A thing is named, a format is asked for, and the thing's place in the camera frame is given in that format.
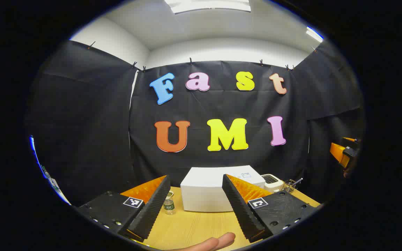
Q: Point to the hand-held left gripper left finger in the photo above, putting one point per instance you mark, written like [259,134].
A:
[152,209]

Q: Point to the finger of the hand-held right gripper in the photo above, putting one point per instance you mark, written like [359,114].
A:
[337,154]

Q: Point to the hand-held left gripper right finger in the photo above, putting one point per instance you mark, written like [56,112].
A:
[241,209]

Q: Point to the white microwave oven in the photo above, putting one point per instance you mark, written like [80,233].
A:
[204,188]

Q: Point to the clear plastic water bottle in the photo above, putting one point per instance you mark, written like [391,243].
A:
[169,207]

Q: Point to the cream toaster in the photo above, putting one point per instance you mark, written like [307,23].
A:
[272,183]

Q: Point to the black backdrop cloth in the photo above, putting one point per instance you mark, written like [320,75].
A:
[82,139]

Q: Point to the small ceiling light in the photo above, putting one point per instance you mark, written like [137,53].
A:
[313,34]

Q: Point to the large ceiling light panel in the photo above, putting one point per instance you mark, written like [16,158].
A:
[208,5]

